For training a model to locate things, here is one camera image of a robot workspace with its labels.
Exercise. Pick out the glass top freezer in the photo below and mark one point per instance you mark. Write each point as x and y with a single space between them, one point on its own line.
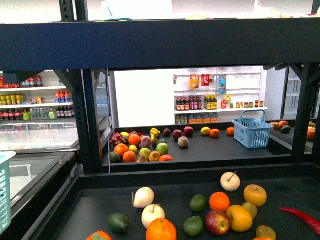
38 145

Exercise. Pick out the peach on far shelf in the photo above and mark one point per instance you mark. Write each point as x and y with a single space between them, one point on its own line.
183 142

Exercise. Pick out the white pear left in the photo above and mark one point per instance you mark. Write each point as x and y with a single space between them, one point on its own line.
143 197

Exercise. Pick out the pale white pear with stem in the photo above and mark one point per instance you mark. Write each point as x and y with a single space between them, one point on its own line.
230 181

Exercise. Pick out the light blue shopping basket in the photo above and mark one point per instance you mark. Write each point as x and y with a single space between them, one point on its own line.
5 190

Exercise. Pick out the yellow orange apple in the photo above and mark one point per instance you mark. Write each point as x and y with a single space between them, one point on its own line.
240 218

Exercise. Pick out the red chili pepper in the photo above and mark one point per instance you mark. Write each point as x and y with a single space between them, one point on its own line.
310 221

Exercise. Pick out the orange near basket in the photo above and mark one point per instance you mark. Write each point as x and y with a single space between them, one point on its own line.
219 201

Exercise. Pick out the small green yellow fruit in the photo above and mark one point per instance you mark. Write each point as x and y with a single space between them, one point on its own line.
251 208

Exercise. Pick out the yellow round pear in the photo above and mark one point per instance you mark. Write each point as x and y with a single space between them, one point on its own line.
255 194

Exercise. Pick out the small blue far basket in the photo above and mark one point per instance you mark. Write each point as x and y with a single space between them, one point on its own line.
253 133

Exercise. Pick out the drinks cooler shelf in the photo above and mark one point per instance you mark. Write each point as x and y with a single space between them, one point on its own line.
42 97

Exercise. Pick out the front large orange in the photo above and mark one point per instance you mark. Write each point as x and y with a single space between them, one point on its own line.
161 229

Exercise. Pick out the white wall goods shelf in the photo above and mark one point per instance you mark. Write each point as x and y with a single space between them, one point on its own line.
218 94

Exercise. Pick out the far orange right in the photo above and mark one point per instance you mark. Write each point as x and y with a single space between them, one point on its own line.
214 133

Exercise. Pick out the pink dragon fruit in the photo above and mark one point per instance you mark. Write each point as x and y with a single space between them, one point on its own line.
117 139

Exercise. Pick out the dark green avocado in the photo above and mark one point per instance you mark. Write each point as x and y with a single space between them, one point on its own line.
118 223

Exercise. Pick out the green apple far shelf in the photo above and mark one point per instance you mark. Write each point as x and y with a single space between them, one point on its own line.
162 148

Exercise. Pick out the white pear front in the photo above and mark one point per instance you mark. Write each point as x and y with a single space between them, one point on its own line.
151 213

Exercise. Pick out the blue basket top shelf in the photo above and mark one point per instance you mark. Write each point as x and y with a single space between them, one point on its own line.
112 10

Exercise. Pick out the far yellow lemon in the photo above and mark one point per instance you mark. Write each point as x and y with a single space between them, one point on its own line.
205 131

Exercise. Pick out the black metal shelf rack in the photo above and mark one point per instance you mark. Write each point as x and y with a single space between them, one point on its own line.
77 48

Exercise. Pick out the dark red far apple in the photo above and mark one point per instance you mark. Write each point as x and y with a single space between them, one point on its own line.
188 131

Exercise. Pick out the green lime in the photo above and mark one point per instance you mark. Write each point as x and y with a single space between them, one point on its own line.
197 203
193 226

